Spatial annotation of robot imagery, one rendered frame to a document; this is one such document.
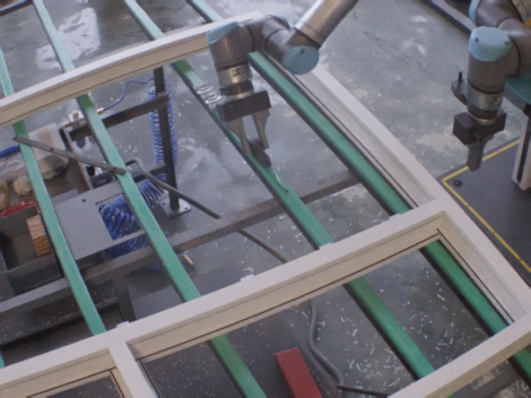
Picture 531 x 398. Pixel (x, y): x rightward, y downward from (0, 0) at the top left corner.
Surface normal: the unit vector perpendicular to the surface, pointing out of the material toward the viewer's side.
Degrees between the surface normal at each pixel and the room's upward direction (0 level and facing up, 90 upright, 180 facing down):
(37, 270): 90
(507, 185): 0
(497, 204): 0
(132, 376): 0
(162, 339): 90
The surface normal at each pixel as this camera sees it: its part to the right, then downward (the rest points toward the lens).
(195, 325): 0.46, 0.61
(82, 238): -0.03, -0.72
